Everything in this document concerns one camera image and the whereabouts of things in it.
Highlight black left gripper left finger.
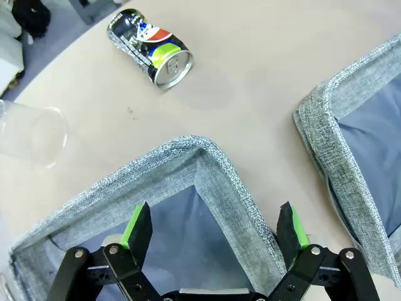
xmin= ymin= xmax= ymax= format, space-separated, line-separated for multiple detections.
xmin=46 ymin=201 xmax=164 ymax=301

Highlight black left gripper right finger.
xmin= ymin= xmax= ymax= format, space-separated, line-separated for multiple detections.
xmin=266 ymin=202 xmax=380 ymax=301

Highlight clear plastic cup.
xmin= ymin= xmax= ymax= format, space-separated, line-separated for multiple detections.
xmin=0 ymin=99 xmax=68 ymax=170

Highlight black Pepsi soda can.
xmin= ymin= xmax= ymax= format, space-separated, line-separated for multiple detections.
xmin=107 ymin=8 xmax=194 ymax=90

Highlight grey fabric basket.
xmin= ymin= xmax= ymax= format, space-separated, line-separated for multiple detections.
xmin=9 ymin=135 xmax=288 ymax=301
xmin=293 ymin=31 xmax=401 ymax=291

